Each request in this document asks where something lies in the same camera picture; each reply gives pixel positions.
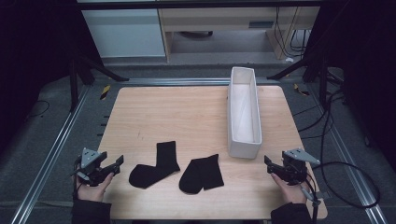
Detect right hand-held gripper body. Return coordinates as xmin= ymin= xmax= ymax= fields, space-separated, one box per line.
xmin=279 ymin=147 xmax=321 ymax=187

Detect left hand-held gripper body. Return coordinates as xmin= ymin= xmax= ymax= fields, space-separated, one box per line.
xmin=74 ymin=147 xmax=115 ymax=188

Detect long black sock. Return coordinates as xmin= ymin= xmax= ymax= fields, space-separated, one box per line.
xmin=128 ymin=140 xmax=181 ymax=189

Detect short black sock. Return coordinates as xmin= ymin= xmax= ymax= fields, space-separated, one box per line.
xmin=178 ymin=153 xmax=225 ymax=195

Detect person's right hand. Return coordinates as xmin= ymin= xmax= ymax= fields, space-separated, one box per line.
xmin=270 ymin=173 xmax=308 ymax=205

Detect person's left hand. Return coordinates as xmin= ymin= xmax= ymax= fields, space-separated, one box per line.
xmin=76 ymin=172 xmax=115 ymax=203

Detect white fabric storage box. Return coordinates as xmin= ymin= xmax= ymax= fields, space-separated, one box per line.
xmin=226 ymin=65 xmax=263 ymax=160

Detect yellow black tape strip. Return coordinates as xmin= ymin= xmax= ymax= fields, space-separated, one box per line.
xmin=292 ymin=82 xmax=311 ymax=97
xmin=99 ymin=84 xmax=112 ymax=101

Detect black metal stand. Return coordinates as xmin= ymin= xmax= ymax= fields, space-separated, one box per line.
xmin=68 ymin=50 xmax=131 ymax=114
xmin=266 ymin=50 xmax=345 ymax=108

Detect white cabinet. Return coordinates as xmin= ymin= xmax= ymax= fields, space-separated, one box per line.
xmin=81 ymin=8 xmax=167 ymax=59

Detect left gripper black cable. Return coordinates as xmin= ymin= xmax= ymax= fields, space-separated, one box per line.
xmin=72 ymin=157 xmax=84 ymax=202

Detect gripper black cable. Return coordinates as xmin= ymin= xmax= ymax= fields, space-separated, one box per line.
xmin=72 ymin=157 xmax=84 ymax=202
xmin=298 ymin=172 xmax=321 ymax=224

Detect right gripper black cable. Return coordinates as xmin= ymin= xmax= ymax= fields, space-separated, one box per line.
xmin=298 ymin=172 xmax=321 ymax=224

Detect aluminium floor rail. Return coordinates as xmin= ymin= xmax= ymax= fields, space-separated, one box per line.
xmin=119 ymin=77 xmax=280 ymax=87
xmin=9 ymin=84 xmax=92 ymax=224
xmin=305 ymin=83 xmax=389 ymax=224

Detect black floor cable bundle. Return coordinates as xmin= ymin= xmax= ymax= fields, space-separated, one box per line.
xmin=291 ymin=88 xmax=347 ymax=142

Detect thin black floor cable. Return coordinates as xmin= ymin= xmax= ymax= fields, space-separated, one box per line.
xmin=25 ymin=99 xmax=51 ymax=121

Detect looped black floor cable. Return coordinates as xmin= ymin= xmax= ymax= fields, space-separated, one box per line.
xmin=311 ymin=161 xmax=381 ymax=210

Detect hanging black desk cables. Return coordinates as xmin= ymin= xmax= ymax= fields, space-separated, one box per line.
xmin=273 ymin=7 xmax=313 ymax=60

